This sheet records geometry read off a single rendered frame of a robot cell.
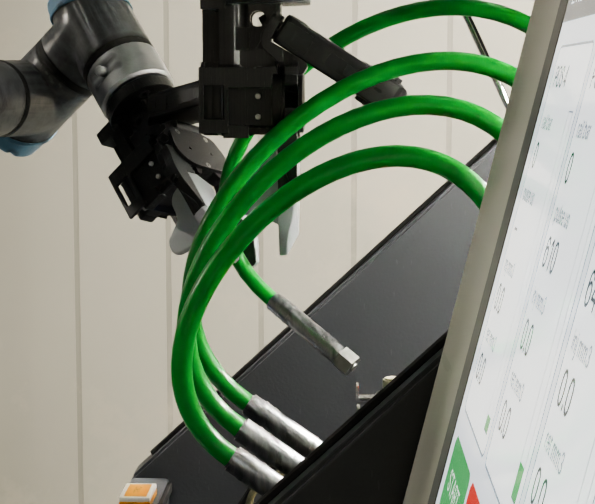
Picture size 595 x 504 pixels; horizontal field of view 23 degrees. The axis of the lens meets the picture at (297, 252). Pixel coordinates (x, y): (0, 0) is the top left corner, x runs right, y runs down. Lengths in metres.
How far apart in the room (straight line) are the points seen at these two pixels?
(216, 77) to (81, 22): 0.33
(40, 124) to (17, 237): 1.76
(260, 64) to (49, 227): 2.07
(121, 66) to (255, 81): 0.28
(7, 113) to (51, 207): 1.80
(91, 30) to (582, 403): 1.07
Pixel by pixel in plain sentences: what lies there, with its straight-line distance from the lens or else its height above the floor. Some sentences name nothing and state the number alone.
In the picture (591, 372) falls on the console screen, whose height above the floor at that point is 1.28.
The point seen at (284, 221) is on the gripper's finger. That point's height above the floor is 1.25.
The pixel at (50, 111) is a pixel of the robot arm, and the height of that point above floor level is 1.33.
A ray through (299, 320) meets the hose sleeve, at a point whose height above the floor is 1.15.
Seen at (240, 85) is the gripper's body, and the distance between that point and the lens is 1.14.
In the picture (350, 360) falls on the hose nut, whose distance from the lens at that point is 1.27.
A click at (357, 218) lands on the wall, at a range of 3.12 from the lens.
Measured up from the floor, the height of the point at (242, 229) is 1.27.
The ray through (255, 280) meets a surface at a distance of 1.30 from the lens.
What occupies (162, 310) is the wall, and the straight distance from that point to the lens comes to 3.17.
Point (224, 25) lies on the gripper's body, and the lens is 1.16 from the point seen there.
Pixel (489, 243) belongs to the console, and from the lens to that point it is 0.73.
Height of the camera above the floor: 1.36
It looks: 7 degrees down
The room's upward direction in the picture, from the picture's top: straight up
